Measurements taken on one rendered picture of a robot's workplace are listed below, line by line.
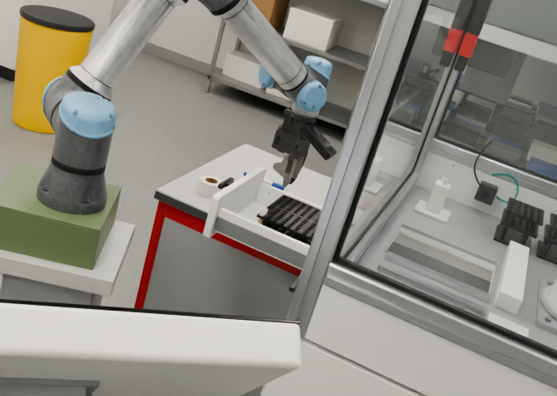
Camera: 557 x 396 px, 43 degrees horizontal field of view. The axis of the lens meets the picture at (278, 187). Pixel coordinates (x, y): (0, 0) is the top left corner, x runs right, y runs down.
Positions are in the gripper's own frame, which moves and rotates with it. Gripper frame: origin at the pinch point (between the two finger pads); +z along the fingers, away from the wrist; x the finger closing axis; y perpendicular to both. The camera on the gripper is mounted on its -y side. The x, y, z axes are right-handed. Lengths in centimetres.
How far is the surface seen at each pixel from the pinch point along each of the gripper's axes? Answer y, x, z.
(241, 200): 2.6, 23.6, 0.3
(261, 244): -11.1, 36.5, 2.3
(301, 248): -20.2, 35.4, -1.0
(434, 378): -60, 74, -10
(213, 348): -42, 120, -30
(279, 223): -12.1, 31.7, -2.4
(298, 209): -11.3, 19.3, -2.2
